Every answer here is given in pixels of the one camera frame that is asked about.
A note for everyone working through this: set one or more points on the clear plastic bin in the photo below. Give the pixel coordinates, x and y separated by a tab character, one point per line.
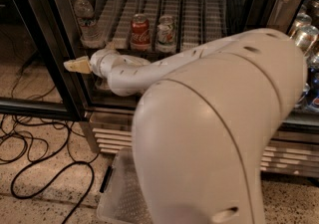
121	200

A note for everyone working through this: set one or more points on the stainless steel fridge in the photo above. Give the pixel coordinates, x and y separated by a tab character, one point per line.
213	111

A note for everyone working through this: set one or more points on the red coca-cola can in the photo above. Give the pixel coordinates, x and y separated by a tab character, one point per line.
140	32

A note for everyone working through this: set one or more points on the open glass fridge door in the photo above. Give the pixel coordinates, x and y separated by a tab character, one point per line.
33	49

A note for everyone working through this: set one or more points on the white green soda can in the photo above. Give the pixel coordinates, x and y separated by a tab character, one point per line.
165	41

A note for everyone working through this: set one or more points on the blue pepsi can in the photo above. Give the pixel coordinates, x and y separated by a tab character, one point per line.
313	94

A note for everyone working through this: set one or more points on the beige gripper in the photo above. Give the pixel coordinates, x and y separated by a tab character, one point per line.
95	61

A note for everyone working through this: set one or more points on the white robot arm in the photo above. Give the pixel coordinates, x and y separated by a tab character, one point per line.
198	201

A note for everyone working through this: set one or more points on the silver can right fridge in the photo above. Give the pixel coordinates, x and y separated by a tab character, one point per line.
305	37

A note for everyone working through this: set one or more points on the clear water bottle shelf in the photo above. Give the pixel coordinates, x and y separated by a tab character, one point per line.
87	22

